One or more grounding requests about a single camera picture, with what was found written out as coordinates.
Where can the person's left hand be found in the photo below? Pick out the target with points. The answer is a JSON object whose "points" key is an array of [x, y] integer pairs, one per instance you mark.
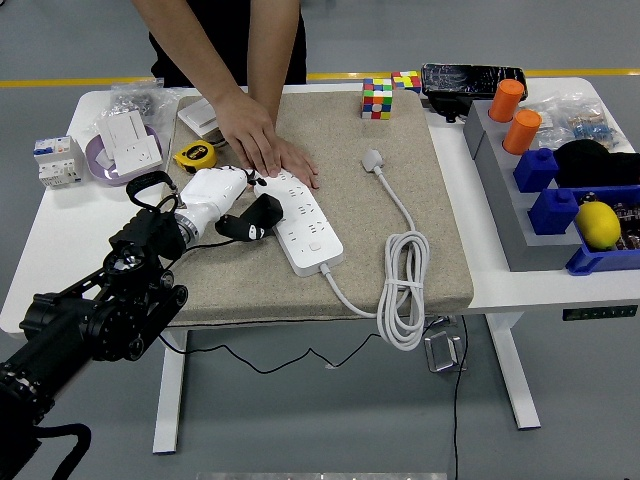
{"points": [[300, 162]]}

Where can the person's right hand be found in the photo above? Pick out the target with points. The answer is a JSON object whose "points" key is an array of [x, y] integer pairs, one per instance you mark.
{"points": [[247, 127]]}

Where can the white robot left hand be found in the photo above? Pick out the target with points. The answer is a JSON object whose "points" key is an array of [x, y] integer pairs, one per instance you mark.
{"points": [[210, 192]]}

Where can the black power adapter plug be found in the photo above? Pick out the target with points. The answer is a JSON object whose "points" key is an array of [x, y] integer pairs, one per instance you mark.
{"points": [[265, 210]]}

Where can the white power strip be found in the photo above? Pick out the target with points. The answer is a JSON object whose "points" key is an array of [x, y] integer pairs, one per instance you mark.
{"points": [[320, 255]]}

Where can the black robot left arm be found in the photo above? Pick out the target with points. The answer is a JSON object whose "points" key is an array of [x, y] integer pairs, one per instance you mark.
{"points": [[135, 240]]}

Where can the person's left forearm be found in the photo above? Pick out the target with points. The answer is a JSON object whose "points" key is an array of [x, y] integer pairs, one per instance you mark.
{"points": [[272, 50]]}

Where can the yellow tape measure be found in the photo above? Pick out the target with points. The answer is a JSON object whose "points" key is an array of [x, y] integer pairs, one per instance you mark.
{"points": [[197, 156]]}

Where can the grey-brown mat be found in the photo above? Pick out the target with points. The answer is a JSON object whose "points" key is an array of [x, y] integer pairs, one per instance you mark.
{"points": [[350, 210]]}

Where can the white socket panel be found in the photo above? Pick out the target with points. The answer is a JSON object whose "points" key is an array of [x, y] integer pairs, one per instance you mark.
{"points": [[137, 157]]}

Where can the large colourful puzzle cube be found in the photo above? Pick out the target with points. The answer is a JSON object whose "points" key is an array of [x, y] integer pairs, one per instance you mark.
{"points": [[377, 102]]}

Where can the person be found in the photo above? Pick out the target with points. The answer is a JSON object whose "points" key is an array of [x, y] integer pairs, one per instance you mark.
{"points": [[225, 30]]}

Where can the purple bowl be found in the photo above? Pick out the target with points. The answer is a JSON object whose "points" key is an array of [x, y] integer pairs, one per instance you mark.
{"points": [[100, 172]]}

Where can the plastic bag of screws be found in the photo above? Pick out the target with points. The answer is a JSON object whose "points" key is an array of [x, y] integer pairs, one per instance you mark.
{"points": [[132, 102]]}

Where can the small colourful puzzle cube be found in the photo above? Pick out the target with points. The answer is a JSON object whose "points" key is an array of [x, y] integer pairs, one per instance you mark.
{"points": [[406, 81]]}

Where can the white circuit breaker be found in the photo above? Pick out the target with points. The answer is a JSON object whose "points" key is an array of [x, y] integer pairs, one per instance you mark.
{"points": [[55, 165]]}

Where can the black wrapped device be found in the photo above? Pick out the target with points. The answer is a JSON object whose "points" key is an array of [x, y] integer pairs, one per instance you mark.
{"points": [[460, 80]]}

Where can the grey block holder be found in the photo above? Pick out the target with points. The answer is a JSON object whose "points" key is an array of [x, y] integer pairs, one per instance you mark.
{"points": [[505, 215]]}

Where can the white table leg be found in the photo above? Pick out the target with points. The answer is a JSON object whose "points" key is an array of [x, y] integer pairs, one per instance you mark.
{"points": [[167, 400], [515, 380]]}

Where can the orange cylinder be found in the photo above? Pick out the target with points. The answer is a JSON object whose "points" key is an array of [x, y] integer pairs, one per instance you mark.
{"points": [[521, 132], [506, 100]]}

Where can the blue block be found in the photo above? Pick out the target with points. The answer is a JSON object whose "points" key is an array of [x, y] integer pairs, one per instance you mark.
{"points": [[552, 212], [535, 172]]}

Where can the clear acrylic stand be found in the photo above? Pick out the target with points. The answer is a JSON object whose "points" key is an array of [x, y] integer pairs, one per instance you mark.
{"points": [[442, 352]]}

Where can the black cloth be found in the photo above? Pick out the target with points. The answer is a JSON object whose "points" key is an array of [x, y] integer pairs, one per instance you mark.
{"points": [[585, 162]]}

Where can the plastic bag of parts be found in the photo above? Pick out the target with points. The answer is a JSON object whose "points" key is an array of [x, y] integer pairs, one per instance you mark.
{"points": [[585, 122]]}

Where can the yellow lemon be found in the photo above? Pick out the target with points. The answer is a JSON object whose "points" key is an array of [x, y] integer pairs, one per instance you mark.
{"points": [[597, 225]]}

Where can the blue plastic bin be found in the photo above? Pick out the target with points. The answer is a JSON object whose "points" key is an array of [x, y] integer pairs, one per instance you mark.
{"points": [[600, 260]]}

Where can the black table control panel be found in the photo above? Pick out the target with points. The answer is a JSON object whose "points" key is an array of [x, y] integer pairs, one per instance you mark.
{"points": [[600, 313]]}

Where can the white wall switch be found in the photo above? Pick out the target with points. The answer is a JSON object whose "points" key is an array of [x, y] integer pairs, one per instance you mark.
{"points": [[195, 116]]}

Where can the white switch panel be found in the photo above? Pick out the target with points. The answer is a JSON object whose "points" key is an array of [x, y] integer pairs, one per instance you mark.
{"points": [[122, 127]]}

